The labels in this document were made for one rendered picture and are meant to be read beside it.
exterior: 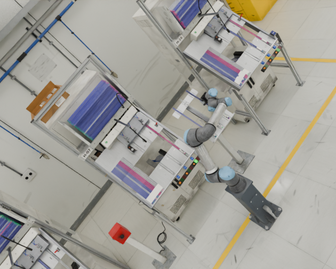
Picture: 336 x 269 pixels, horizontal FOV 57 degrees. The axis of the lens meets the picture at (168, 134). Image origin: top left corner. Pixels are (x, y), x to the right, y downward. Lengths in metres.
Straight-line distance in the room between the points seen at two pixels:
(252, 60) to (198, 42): 0.59
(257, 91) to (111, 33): 2.11
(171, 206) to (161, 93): 2.10
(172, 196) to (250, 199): 1.00
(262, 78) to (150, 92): 1.78
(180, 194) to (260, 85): 1.60
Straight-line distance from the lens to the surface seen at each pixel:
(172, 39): 3.32
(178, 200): 3.53
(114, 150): 3.08
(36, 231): 3.14
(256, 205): 2.87
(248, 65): 3.37
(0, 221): 3.06
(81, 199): 4.90
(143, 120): 3.05
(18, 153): 4.44
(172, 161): 2.99
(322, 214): 3.00
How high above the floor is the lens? 2.62
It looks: 34 degrees down
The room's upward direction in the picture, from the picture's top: 46 degrees counter-clockwise
